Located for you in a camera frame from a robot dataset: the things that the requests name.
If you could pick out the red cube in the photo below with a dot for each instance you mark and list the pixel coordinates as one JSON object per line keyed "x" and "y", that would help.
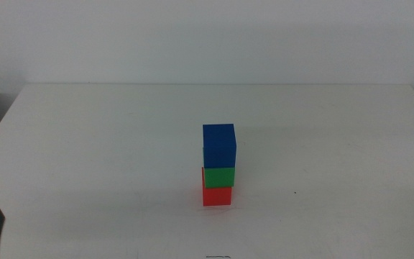
{"x": 217, "y": 197}

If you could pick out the green cube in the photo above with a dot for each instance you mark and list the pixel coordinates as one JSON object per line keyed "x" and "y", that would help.
{"x": 219, "y": 177}

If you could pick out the blue cube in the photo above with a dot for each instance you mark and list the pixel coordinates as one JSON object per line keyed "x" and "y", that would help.
{"x": 219, "y": 145}

